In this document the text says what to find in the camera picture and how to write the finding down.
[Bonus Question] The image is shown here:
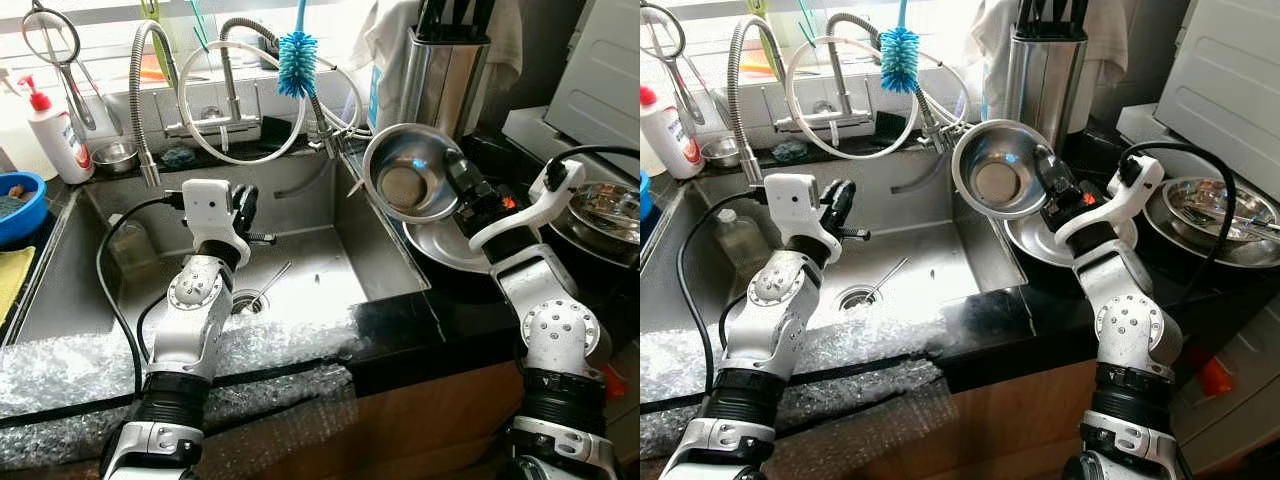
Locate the stainless steel bowl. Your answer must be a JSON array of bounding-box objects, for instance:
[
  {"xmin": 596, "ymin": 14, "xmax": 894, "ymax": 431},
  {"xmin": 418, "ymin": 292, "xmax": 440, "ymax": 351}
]
[
  {"xmin": 951, "ymin": 119, "xmax": 1057, "ymax": 220},
  {"xmin": 568, "ymin": 182, "xmax": 641, "ymax": 246},
  {"xmin": 1163, "ymin": 178, "xmax": 1280, "ymax": 243},
  {"xmin": 362, "ymin": 123, "xmax": 467, "ymax": 224}
]

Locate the chrome kitchen faucet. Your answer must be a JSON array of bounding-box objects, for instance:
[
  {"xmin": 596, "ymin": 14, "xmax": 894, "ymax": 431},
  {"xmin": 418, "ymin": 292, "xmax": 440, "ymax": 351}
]
[
  {"xmin": 773, "ymin": 14, "xmax": 873, "ymax": 138},
  {"xmin": 163, "ymin": 18, "xmax": 266, "ymax": 143}
]

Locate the wooden kitchen base cabinet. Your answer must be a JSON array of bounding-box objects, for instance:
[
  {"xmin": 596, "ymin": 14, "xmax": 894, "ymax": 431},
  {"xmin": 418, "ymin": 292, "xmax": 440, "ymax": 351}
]
[
  {"xmin": 790, "ymin": 358, "xmax": 1101, "ymax": 480},
  {"xmin": 195, "ymin": 358, "xmax": 531, "ymax": 480}
]

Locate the stainless steel sink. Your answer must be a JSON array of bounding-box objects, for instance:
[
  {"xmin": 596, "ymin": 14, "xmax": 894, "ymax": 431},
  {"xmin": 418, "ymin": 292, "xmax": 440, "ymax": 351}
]
[
  {"xmin": 640, "ymin": 148, "xmax": 1011, "ymax": 346},
  {"xmin": 10, "ymin": 150, "xmax": 433, "ymax": 346}
]

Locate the stainless steel plate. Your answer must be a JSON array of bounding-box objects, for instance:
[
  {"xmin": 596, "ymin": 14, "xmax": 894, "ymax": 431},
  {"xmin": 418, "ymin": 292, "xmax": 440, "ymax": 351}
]
[
  {"xmin": 403, "ymin": 215, "xmax": 493, "ymax": 274},
  {"xmin": 1003, "ymin": 208, "xmax": 1079, "ymax": 269},
  {"xmin": 1143, "ymin": 177, "xmax": 1280, "ymax": 269},
  {"xmin": 553, "ymin": 180, "xmax": 641, "ymax": 269}
]

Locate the stainless steel knife block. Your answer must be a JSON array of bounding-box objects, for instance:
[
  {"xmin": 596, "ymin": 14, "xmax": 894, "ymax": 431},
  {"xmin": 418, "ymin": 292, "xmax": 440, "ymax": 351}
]
[
  {"xmin": 398, "ymin": 35, "xmax": 491, "ymax": 141},
  {"xmin": 1005, "ymin": 30, "xmax": 1086, "ymax": 151}
]

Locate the clear plastic bottle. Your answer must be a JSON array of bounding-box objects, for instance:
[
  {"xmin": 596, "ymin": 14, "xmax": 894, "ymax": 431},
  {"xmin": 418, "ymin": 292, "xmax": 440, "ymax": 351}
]
[
  {"xmin": 103, "ymin": 213, "xmax": 153, "ymax": 273},
  {"xmin": 712, "ymin": 208, "xmax": 766, "ymax": 269}
]

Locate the thin white tube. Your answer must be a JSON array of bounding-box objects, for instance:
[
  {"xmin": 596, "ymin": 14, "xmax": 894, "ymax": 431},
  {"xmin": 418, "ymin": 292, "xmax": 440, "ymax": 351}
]
[
  {"xmin": 915, "ymin": 55, "xmax": 976, "ymax": 131},
  {"xmin": 305, "ymin": 62, "xmax": 369, "ymax": 139}
]

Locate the clear bubble wrap sheet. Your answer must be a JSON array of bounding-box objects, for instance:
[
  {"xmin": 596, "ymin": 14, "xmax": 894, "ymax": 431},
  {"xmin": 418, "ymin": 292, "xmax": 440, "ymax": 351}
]
[
  {"xmin": 0, "ymin": 305, "xmax": 369, "ymax": 471},
  {"xmin": 640, "ymin": 305, "xmax": 951, "ymax": 461}
]

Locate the small steel cup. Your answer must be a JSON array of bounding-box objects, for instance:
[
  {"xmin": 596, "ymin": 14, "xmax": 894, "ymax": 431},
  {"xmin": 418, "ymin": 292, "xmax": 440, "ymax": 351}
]
[
  {"xmin": 93, "ymin": 142, "xmax": 139, "ymax": 173},
  {"xmin": 700, "ymin": 138, "xmax": 743, "ymax": 169}
]

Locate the flexible metal gooseneck spout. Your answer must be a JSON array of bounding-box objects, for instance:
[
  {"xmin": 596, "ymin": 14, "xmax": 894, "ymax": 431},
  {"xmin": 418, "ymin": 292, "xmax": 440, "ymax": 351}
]
[
  {"xmin": 724, "ymin": 14, "xmax": 781, "ymax": 187},
  {"xmin": 127, "ymin": 18, "xmax": 181, "ymax": 189}
]

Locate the white towel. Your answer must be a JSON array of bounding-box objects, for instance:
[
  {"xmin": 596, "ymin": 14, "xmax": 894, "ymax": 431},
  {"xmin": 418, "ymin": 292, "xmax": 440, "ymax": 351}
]
[
  {"xmin": 968, "ymin": 0, "xmax": 1141, "ymax": 96},
  {"xmin": 352, "ymin": 0, "xmax": 526, "ymax": 101}
]

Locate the blue bottle brush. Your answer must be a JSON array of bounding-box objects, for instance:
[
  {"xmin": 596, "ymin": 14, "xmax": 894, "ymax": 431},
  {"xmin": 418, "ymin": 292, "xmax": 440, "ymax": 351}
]
[
  {"xmin": 880, "ymin": 0, "xmax": 921, "ymax": 94},
  {"xmin": 278, "ymin": 0, "xmax": 319, "ymax": 99}
]

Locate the white soap bottle red pump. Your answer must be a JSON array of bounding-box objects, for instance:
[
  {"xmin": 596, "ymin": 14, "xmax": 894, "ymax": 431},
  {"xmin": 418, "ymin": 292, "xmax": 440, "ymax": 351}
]
[
  {"xmin": 640, "ymin": 85, "xmax": 706, "ymax": 181},
  {"xmin": 18, "ymin": 75, "xmax": 93, "ymax": 186}
]

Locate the white ribbed appliance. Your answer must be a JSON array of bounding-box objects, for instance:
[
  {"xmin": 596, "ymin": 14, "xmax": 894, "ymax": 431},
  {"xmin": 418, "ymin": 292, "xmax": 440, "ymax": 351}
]
[
  {"xmin": 503, "ymin": 0, "xmax": 641, "ymax": 186},
  {"xmin": 1115, "ymin": 0, "xmax": 1280, "ymax": 201}
]

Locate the yellow green plastic utensil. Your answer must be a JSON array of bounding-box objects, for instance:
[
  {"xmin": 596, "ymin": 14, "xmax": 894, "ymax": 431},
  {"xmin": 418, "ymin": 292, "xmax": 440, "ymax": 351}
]
[
  {"xmin": 138, "ymin": 0, "xmax": 163, "ymax": 51},
  {"xmin": 745, "ymin": 0, "xmax": 776, "ymax": 61}
]

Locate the yellow cloth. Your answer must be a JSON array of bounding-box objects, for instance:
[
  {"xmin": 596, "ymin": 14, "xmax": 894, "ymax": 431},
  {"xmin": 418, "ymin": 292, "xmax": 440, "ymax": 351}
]
[{"xmin": 0, "ymin": 247, "xmax": 36, "ymax": 326}]

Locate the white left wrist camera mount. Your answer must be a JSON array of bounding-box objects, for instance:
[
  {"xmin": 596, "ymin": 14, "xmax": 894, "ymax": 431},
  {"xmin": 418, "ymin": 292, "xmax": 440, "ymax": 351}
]
[
  {"xmin": 181, "ymin": 179, "xmax": 253, "ymax": 271},
  {"xmin": 763, "ymin": 173, "xmax": 846, "ymax": 266}
]

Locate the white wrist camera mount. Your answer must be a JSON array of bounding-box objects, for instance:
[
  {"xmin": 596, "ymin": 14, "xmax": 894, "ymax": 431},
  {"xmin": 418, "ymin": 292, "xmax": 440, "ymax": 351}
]
[
  {"xmin": 467, "ymin": 158, "xmax": 588, "ymax": 254},
  {"xmin": 763, "ymin": 173, "xmax": 846, "ymax": 266},
  {"xmin": 1053, "ymin": 153, "xmax": 1167, "ymax": 249},
  {"xmin": 181, "ymin": 179, "xmax": 253, "ymax": 271}
]

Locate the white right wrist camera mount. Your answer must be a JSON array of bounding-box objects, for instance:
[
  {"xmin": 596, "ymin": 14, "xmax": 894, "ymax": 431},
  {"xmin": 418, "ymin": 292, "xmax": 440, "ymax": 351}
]
[
  {"xmin": 1053, "ymin": 153, "xmax": 1167, "ymax": 249},
  {"xmin": 467, "ymin": 158, "xmax": 588, "ymax": 254}
]

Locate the white plastic hose loop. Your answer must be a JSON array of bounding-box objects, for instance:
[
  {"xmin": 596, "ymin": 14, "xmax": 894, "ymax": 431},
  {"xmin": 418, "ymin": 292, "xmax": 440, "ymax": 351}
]
[
  {"xmin": 785, "ymin": 35, "xmax": 917, "ymax": 162},
  {"xmin": 177, "ymin": 40, "xmax": 308, "ymax": 167}
]

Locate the flexible metal sprayer hose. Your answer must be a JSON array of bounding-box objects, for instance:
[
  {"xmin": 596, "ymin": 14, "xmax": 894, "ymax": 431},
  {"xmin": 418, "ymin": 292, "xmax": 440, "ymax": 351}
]
[
  {"xmin": 826, "ymin": 12, "xmax": 966, "ymax": 153},
  {"xmin": 220, "ymin": 16, "xmax": 353, "ymax": 161}
]

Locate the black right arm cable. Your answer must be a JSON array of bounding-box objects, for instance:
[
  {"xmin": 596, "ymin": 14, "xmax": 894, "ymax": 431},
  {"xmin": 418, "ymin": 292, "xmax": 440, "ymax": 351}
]
[
  {"xmin": 1117, "ymin": 140, "xmax": 1241, "ymax": 311},
  {"xmin": 543, "ymin": 145, "xmax": 641, "ymax": 191}
]

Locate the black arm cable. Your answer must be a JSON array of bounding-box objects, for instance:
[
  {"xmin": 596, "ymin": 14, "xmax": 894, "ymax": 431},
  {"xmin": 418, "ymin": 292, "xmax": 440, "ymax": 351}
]
[
  {"xmin": 543, "ymin": 145, "xmax": 641, "ymax": 191},
  {"xmin": 1117, "ymin": 140, "xmax": 1241, "ymax": 311},
  {"xmin": 95, "ymin": 195, "xmax": 186, "ymax": 401},
  {"xmin": 676, "ymin": 190, "xmax": 768, "ymax": 396}
]

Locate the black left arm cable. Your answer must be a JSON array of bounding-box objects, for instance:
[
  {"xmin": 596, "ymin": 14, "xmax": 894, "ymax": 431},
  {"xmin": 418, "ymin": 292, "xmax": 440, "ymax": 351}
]
[
  {"xmin": 95, "ymin": 195, "xmax": 186, "ymax": 401},
  {"xmin": 676, "ymin": 190, "xmax": 768, "ymax": 396}
]

